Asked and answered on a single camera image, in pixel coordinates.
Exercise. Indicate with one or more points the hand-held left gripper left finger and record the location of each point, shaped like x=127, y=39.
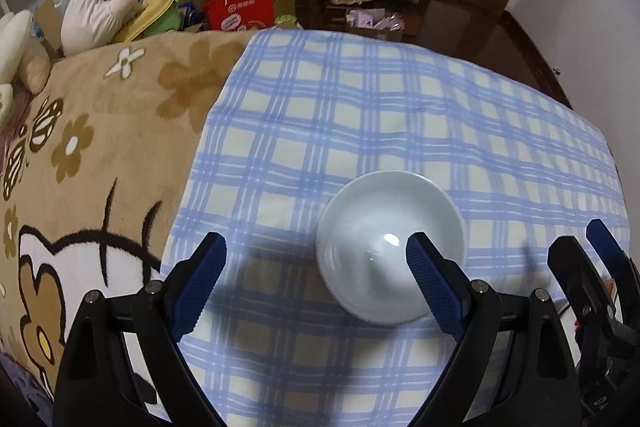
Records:
x=200, y=287

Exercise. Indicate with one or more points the blue-grey fleece clothing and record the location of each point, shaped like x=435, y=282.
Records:
x=20, y=382

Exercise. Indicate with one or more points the pink floral bag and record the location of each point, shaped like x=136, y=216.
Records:
x=375, y=23

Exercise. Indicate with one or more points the pink and white plush toy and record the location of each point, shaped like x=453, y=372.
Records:
x=90, y=17

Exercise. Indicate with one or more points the brown printed blanket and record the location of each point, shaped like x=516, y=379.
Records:
x=125, y=157

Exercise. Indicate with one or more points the red paper bag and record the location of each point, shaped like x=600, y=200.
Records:
x=240, y=12

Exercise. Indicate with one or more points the large white bowl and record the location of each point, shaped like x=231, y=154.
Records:
x=380, y=217

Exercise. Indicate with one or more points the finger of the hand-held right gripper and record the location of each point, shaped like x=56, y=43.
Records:
x=575, y=272
x=607, y=252

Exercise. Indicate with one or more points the yellow cushion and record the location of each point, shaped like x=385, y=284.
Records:
x=155, y=17

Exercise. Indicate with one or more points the cream plush toy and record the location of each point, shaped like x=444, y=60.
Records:
x=20, y=52

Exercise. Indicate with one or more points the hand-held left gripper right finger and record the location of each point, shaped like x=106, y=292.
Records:
x=435, y=287

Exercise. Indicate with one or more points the blue plaid cloth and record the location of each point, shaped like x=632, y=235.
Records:
x=350, y=107

